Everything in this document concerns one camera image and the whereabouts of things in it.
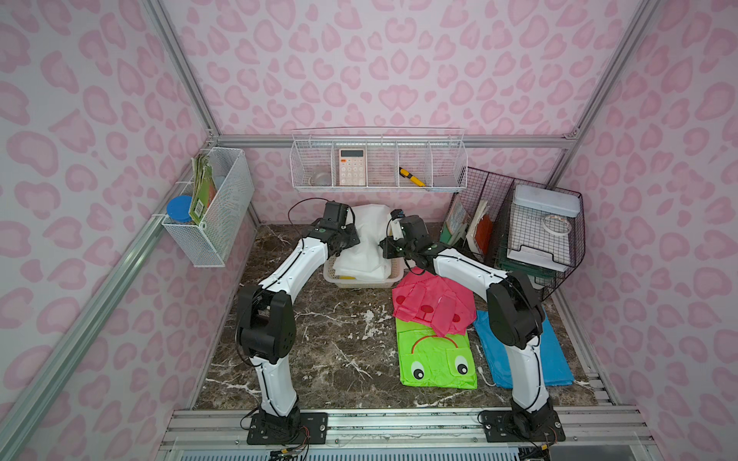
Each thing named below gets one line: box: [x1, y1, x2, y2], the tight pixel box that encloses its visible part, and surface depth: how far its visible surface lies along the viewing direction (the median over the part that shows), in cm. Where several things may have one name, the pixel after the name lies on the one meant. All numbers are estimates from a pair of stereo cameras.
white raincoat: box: [333, 203, 393, 283], surface depth 90 cm
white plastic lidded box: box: [506, 184, 582, 272], surface depth 92 cm
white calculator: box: [338, 147, 367, 187], surface depth 95 cm
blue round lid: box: [166, 194, 193, 223], surface depth 66 cm
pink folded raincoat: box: [392, 266, 478, 338], surface depth 95 cm
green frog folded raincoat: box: [395, 317, 478, 389], surface depth 84 cm
